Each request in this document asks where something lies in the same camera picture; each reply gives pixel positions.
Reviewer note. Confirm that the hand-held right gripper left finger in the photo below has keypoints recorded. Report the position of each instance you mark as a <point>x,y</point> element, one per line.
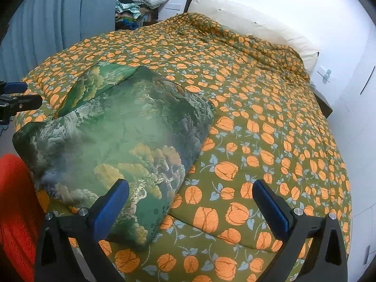
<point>113,204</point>

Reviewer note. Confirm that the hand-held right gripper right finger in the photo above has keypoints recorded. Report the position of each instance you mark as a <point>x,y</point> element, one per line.
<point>268,208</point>

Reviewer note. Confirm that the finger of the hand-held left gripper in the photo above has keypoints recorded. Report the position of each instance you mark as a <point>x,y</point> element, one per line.
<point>14,87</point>
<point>23,102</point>

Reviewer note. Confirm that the green landscape print jacket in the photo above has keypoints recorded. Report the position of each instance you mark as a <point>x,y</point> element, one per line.
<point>117,141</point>

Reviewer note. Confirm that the pile of clothes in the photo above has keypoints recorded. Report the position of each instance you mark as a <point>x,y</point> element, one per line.
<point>129,14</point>

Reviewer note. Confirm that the orange floral quilt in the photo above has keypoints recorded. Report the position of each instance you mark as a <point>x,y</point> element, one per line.
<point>264,129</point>

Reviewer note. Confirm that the blue curtain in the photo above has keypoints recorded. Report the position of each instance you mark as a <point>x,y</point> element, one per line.
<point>58,14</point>

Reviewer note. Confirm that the dark wooden nightstand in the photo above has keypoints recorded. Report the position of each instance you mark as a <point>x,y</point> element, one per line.
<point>323,102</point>

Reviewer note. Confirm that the white wardrobe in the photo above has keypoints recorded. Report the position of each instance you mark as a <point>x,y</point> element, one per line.
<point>361,129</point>

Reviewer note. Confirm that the cream pillow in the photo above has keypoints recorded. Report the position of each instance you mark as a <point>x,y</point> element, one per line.
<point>252,23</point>

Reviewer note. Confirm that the wall socket with plug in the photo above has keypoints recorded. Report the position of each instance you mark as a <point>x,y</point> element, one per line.
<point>324,74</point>

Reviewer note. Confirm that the white wall switch plate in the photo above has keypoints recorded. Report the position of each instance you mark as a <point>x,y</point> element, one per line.
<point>174,6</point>

